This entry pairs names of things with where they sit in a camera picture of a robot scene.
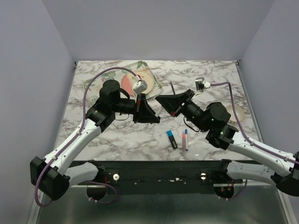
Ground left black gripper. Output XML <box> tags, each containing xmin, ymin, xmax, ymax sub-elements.
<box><xmin>111</xmin><ymin>91</ymin><xmax>160</xmax><ymax>122</ymax></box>

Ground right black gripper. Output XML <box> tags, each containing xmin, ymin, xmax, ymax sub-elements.
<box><xmin>154</xmin><ymin>91</ymin><xmax>208</xmax><ymax>133</ymax></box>

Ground white pen red tip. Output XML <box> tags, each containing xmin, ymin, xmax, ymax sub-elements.
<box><xmin>156</xmin><ymin>107</ymin><xmax>163</xmax><ymax>117</ymax></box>

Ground black marker blue tip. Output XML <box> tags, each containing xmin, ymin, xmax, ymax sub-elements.
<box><xmin>166</xmin><ymin>130</ymin><xmax>178</xmax><ymax>149</ymax></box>

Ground white pen blue tip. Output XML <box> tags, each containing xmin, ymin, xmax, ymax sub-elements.
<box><xmin>185</xmin><ymin>129</ymin><xmax>189</xmax><ymax>151</ymax></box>

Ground pink pen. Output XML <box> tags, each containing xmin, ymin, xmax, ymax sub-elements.
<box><xmin>182</xmin><ymin>132</ymin><xmax>186</xmax><ymax>151</ymax></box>

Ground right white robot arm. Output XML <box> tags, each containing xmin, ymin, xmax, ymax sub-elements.
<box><xmin>156</xmin><ymin>90</ymin><xmax>299</xmax><ymax>196</ymax></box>

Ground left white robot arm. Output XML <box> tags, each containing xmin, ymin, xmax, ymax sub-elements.
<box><xmin>30</xmin><ymin>80</ymin><xmax>160</xmax><ymax>203</ymax></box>

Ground dark blue pen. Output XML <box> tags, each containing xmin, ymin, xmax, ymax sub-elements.
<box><xmin>170</xmin><ymin>82</ymin><xmax>176</xmax><ymax>95</ymax></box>

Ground pink cream plate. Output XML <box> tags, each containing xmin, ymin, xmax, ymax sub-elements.
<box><xmin>121</xmin><ymin>70</ymin><xmax>155</xmax><ymax>96</ymax></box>

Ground leaf patterned tray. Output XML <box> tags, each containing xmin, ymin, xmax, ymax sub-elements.
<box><xmin>83</xmin><ymin>61</ymin><xmax>162</xmax><ymax>100</ymax></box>

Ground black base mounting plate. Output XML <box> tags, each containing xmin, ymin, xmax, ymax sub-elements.
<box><xmin>74</xmin><ymin>160</ymin><xmax>248</xmax><ymax>195</ymax></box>

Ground small patterned bowl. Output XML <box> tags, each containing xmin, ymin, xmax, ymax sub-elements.
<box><xmin>226</xmin><ymin>104</ymin><xmax>245</xmax><ymax>123</ymax></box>

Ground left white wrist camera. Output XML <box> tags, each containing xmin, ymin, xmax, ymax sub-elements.
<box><xmin>132</xmin><ymin>75</ymin><xmax>148</xmax><ymax>95</ymax></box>

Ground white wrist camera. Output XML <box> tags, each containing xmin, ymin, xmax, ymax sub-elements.
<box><xmin>132</xmin><ymin>75</ymin><xmax>148</xmax><ymax>95</ymax></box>
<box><xmin>192</xmin><ymin>77</ymin><xmax>211</xmax><ymax>99</ymax></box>

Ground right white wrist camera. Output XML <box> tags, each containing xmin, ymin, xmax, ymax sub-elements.
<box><xmin>192</xmin><ymin>77</ymin><xmax>211</xmax><ymax>99</ymax></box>

